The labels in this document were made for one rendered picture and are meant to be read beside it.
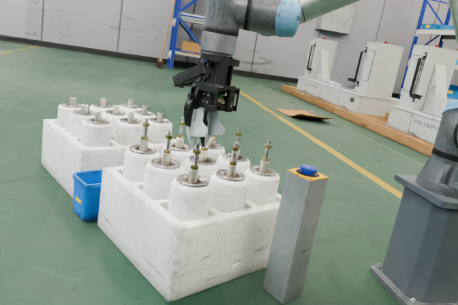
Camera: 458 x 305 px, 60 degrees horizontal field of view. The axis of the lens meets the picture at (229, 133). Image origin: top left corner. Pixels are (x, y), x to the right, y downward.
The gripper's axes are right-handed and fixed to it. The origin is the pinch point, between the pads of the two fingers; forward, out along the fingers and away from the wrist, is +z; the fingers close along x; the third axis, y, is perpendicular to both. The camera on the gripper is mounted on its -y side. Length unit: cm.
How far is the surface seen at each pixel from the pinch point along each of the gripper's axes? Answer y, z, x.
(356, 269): 28, 34, 45
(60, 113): -75, 13, 5
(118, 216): -18.6, 25.8, -5.4
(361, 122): -84, 31, 302
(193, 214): 5.2, 15.6, -2.8
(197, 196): 5.2, 11.2, -2.5
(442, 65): -28, -32, 300
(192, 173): 1.6, 7.3, -1.3
